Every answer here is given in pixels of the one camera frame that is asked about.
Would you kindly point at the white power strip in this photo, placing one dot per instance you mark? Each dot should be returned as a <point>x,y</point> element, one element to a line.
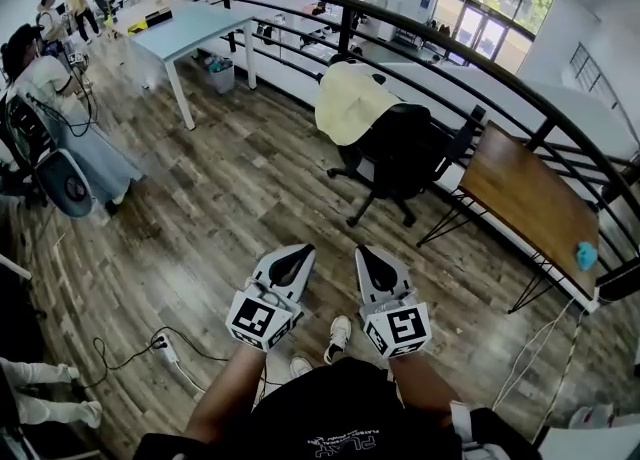
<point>165,349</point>

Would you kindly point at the person's black shirt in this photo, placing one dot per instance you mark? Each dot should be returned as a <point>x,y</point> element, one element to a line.
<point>340,423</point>

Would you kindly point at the grey waste bin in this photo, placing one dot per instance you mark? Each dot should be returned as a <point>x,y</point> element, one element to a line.
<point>222,77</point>

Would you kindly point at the light blue table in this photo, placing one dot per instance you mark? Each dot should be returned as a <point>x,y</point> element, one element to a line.
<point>195,28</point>

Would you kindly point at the brown wooden side table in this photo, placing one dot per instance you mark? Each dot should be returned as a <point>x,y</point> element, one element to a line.
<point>530,198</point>

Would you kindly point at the person's right forearm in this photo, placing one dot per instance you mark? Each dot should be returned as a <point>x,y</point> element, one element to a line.
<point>425,385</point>

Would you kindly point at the pale yellow clothing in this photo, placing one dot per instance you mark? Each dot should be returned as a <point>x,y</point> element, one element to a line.
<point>350,103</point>

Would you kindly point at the glass entrance door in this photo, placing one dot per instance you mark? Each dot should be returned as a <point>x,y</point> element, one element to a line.
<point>480,33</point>

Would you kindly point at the red white shoes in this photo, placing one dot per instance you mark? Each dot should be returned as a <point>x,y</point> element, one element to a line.
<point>595,417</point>

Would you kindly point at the yellow black box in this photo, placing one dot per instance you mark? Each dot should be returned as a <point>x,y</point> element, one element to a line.
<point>150,20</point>

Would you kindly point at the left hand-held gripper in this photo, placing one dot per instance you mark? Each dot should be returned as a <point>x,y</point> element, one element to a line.
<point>260,320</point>

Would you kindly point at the black stair railing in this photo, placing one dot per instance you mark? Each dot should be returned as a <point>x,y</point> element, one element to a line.
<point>597,73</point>

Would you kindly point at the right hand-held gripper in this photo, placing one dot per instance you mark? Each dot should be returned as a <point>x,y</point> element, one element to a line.
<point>400,328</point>

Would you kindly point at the person's white shoe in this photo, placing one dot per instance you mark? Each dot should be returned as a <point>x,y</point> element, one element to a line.
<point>300,367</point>
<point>339,338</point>

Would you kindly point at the small blue cloth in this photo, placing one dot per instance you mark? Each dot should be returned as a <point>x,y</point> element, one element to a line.
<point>586,255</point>

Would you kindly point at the black office chair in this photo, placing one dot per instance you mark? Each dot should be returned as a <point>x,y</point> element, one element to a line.
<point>400,153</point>

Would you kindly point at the black curved metal railing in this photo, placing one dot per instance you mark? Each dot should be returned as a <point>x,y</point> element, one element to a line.
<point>345,23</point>

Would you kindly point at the person's left forearm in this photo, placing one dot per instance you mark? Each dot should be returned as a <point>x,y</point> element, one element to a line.
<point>230,388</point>

